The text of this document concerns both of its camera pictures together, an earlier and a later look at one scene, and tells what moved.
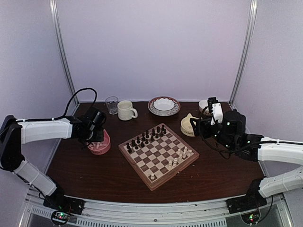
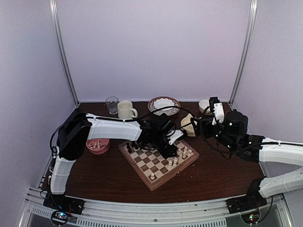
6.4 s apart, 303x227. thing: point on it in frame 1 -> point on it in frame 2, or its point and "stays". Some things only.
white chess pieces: [184, 154] stays
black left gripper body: [93, 136] -> [157, 144]
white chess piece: [180, 161] stays
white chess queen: [170, 167] stays
